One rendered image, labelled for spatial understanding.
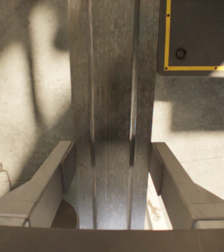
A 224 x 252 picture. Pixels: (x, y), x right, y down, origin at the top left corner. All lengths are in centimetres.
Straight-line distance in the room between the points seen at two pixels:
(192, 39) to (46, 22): 67
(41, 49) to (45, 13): 16
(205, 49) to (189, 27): 9
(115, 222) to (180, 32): 60
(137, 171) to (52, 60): 88
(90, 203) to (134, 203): 4
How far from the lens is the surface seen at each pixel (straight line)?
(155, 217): 75
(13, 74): 108
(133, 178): 17
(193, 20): 69
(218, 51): 71
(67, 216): 105
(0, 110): 115
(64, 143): 16
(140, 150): 15
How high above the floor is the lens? 94
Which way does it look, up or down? 73 degrees down
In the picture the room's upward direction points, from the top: 177 degrees counter-clockwise
